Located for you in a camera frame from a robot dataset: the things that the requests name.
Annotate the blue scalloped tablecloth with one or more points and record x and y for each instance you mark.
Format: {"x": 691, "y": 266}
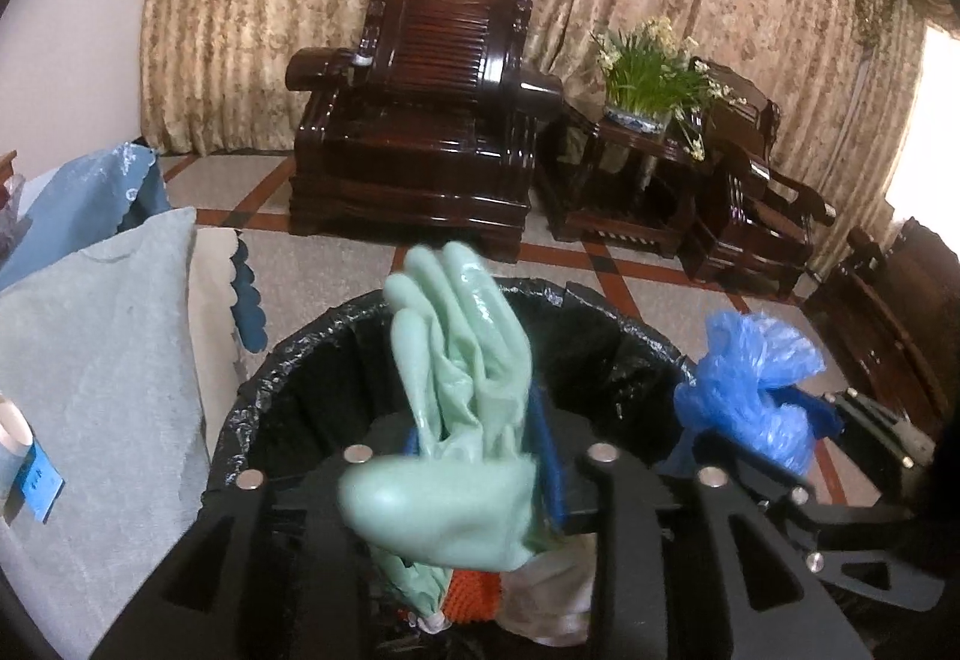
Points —
{"x": 82, "y": 202}

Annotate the cream table cover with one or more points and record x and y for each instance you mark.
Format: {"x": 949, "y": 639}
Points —
{"x": 214, "y": 315}

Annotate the bright window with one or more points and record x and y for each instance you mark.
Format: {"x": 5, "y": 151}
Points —
{"x": 934, "y": 120}

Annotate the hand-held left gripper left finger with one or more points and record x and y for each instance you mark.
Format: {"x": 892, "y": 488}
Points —
{"x": 330, "y": 480}

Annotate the dark wooden armchair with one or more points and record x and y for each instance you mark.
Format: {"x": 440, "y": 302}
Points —
{"x": 420, "y": 135}
{"x": 757, "y": 217}

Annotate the dark wooden chair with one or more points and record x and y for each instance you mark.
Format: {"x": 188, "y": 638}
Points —
{"x": 892, "y": 315}

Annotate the orange bubble wrap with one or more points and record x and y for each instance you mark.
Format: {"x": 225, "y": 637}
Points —
{"x": 472, "y": 596}

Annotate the white carton with blue label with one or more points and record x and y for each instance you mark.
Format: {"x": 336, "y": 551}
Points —
{"x": 34, "y": 480}

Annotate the blue plastic bag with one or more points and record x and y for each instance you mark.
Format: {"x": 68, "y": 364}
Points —
{"x": 750, "y": 375}

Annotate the green rubber glove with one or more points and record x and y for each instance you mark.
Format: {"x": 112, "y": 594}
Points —
{"x": 465, "y": 360}

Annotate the white tissue wad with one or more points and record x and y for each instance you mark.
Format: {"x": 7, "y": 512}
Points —
{"x": 544, "y": 585}

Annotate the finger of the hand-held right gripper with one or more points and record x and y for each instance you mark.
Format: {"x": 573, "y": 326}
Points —
{"x": 814, "y": 412}
{"x": 825, "y": 532}

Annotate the trash bin with black bag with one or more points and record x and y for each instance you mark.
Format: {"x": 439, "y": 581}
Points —
{"x": 315, "y": 375}

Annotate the dark wooden side table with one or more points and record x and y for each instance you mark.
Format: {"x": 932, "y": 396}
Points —
{"x": 622, "y": 187}

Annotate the potted flowering plant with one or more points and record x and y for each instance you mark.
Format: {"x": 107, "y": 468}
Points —
{"x": 645, "y": 75}

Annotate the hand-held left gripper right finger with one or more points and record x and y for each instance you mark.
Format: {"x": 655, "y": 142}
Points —
{"x": 551, "y": 472}

